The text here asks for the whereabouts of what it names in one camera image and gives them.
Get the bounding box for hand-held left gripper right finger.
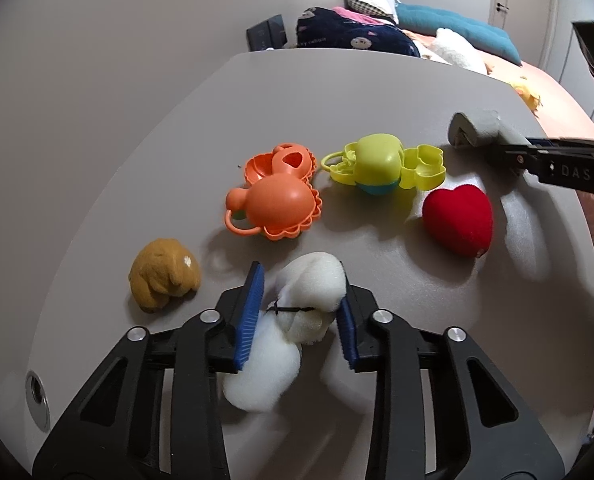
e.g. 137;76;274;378
334;282;566;480

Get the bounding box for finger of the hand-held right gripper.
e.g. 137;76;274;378
524;136;594;153
486;143;554;182

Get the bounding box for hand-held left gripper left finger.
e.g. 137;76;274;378
32;261;267;480

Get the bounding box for grey foam block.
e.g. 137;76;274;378
448;109;528;154

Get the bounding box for white plush toy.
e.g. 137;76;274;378
222;251;348;414

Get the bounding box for bed with orange sheet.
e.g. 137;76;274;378
402;30;594;142

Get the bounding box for yellow duck plush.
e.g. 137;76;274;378
509;76;543;114

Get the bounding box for red heart plush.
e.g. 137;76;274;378
421;184;494;260

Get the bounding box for brown plush toy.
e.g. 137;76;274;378
128;237;203;314

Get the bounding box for orange plastic toy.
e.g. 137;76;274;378
224;143;326;244

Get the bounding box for white goose plush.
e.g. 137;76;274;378
423;27;488;74

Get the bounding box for teal pillow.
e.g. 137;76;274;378
394;2;523;66

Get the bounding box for green yellow plastic toy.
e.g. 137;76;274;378
321;132;446;197

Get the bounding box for white door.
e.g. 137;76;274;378
492;0;554;69

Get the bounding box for navy printed blanket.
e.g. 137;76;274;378
297;6;422;59

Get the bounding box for pink cloth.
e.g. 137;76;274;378
333;6;398;26

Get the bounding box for metal table grommet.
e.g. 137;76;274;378
25;371;52;431

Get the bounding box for black wall socket panel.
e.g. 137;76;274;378
247;22;270;52
267;13;288;49

